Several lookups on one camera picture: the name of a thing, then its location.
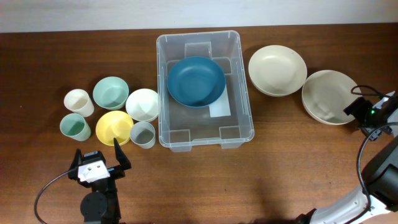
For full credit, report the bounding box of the cream plastic cup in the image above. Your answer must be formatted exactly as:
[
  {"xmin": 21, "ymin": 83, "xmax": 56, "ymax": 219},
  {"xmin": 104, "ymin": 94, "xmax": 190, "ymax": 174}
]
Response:
[{"xmin": 63, "ymin": 89, "xmax": 95, "ymax": 117}]

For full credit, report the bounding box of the white small bowl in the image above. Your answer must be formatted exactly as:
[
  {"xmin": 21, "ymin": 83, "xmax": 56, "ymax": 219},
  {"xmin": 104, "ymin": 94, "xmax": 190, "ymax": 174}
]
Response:
[{"xmin": 126, "ymin": 88, "xmax": 159, "ymax": 122}]

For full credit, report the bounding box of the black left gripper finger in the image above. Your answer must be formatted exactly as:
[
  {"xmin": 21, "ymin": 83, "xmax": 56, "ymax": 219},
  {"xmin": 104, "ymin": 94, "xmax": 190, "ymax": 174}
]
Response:
[
  {"xmin": 113, "ymin": 138, "xmax": 131, "ymax": 170},
  {"xmin": 72, "ymin": 149, "xmax": 82, "ymax": 169}
]

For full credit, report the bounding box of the yellow small bowl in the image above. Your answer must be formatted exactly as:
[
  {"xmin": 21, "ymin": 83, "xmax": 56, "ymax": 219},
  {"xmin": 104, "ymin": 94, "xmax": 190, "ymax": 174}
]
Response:
[{"xmin": 95, "ymin": 111, "xmax": 134, "ymax": 146}]

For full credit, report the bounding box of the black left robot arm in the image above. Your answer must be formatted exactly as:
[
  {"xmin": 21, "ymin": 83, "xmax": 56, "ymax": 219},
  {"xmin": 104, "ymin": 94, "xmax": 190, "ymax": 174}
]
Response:
[{"xmin": 68, "ymin": 138, "xmax": 131, "ymax": 223}]

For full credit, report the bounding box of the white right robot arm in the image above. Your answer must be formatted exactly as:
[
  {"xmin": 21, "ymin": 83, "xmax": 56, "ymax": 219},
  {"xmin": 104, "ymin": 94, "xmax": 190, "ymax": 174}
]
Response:
[{"xmin": 295, "ymin": 92, "xmax": 397, "ymax": 224}]

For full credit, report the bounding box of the grey plastic cup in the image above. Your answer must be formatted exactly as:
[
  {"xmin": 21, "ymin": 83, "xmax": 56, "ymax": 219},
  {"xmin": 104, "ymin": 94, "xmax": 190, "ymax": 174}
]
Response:
[{"xmin": 130, "ymin": 121, "xmax": 155, "ymax": 149}]

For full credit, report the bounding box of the beige bowl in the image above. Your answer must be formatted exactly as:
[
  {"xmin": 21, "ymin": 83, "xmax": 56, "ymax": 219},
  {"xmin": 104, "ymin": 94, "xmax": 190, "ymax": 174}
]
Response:
[
  {"xmin": 248, "ymin": 45, "xmax": 307, "ymax": 97},
  {"xmin": 302, "ymin": 70, "xmax": 358, "ymax": 125}
]

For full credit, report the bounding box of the clear plastic storage bin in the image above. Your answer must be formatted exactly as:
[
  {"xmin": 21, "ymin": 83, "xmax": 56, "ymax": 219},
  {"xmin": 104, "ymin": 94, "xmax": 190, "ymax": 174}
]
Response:
[{"xmin": 156, "ymin": 30, "xmax": 254, "ymax": 152}]

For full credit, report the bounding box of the green plastic cup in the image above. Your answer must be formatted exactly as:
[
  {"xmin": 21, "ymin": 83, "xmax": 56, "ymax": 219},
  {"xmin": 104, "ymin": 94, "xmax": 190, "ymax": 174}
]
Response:
[{"xmin": 60, "ymin": 113, "xmax": 91, "ymax": 141}]

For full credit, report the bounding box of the green small bowl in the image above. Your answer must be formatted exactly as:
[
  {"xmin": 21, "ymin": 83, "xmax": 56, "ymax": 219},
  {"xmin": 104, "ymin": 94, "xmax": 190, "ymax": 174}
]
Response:
[{"xmin": 93, "ymin": 77, "xmax": 129, "ymax": 110}]

